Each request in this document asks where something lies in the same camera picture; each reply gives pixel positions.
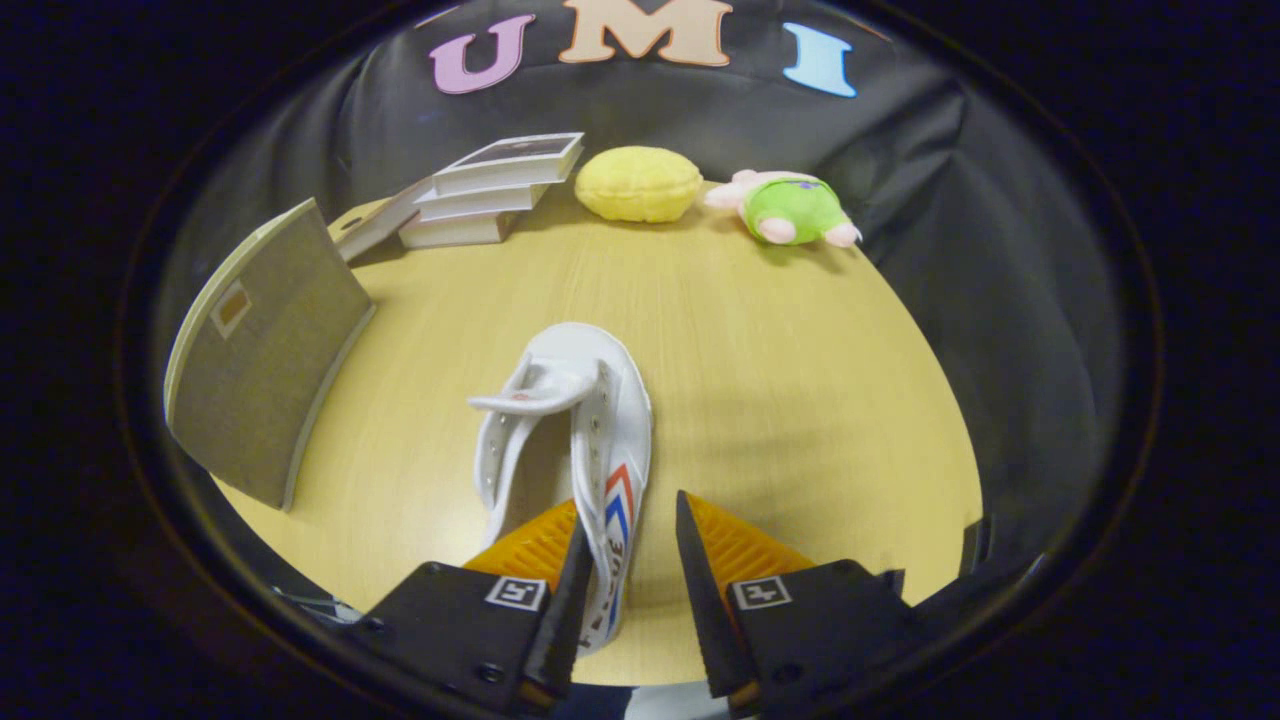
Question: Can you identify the brown booklet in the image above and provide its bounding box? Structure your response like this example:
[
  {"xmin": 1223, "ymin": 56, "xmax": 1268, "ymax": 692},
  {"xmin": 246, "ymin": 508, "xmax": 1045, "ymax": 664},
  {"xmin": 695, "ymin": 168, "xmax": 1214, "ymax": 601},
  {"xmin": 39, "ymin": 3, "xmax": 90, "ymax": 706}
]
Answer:
[{"xmin": 335, "ymin": 178, "xmax": 436, "ymax": 263}]

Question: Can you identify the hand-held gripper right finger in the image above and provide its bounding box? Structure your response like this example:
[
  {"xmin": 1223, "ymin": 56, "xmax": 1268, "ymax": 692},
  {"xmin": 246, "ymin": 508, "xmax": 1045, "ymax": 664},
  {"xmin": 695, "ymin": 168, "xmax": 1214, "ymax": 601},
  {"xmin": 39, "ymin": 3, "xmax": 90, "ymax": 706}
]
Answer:
[{"xmin": 675, "ymin": 488, "xmax": 936, "ymax": 716}]

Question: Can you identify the yellow plush cushion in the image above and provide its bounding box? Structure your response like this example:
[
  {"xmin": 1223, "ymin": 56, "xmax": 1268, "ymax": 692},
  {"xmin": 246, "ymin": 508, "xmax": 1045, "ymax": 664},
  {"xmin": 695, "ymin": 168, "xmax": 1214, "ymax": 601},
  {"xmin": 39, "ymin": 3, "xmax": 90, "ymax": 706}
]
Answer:
[{"xmin": 574, "ymin": 146, "xmax": 704, "ymax": 224}]

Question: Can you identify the white canvas shoe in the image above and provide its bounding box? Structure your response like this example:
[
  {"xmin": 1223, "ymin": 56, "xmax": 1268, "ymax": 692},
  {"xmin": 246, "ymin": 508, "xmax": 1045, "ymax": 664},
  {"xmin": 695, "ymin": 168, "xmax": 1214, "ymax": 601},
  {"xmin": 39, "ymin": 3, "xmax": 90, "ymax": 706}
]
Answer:
[{"xmin": 468, "ymin": 321, "xmax": 654, "ymax": 656}]

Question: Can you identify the grey fabric storage box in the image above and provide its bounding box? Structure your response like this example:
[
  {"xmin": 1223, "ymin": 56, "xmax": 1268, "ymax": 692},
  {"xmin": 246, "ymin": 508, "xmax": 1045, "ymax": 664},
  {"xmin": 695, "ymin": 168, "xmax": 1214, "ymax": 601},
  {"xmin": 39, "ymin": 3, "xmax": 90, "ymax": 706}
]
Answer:
[{"xmin": 163, "ymin": 197, "xmax": 378, "ymax": 513}]

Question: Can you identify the white book with dark cover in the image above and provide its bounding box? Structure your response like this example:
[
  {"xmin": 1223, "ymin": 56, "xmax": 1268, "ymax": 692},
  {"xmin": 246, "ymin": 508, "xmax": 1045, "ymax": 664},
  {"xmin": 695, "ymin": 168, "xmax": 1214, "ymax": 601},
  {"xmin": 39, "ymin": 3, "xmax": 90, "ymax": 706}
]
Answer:
[{"xmin": 432, "ymin": 132, "xmax": 586, "ymax": 197}]

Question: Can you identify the black backdrop cloth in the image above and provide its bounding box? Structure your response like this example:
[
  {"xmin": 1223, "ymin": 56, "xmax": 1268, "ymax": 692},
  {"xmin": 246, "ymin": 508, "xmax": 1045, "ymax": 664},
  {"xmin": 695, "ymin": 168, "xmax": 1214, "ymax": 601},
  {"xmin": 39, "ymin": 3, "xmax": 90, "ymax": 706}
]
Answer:
[{"xmin": 150, "ymin": 0, "xmax": 1126, "ymax": 601}]

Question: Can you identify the pink and green plush toy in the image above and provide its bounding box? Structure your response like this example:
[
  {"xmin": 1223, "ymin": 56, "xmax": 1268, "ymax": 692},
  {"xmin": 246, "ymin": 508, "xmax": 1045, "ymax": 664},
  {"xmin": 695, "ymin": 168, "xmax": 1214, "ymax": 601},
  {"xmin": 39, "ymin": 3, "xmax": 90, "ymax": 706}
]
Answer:
[{"xmin": 703, "ymin": 169, "xmax": 863, "ymax": 249}]

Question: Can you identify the dark rectangular object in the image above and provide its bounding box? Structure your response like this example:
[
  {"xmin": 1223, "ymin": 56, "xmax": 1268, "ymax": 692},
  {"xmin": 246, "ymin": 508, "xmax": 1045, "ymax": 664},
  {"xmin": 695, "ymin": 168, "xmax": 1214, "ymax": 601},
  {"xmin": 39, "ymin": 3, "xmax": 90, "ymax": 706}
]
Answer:
[{"xmin": 958, "ymin": 515, "xmax": 998, "ymax": 579}]

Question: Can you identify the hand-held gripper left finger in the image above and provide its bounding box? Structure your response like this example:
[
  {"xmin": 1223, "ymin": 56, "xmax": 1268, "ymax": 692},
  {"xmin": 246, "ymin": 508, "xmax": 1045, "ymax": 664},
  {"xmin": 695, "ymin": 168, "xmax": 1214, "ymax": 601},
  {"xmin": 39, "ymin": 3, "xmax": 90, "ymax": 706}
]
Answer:
[{"xmin": 340, "ymin": 498, "xmax": 596, "ymax": 716}]

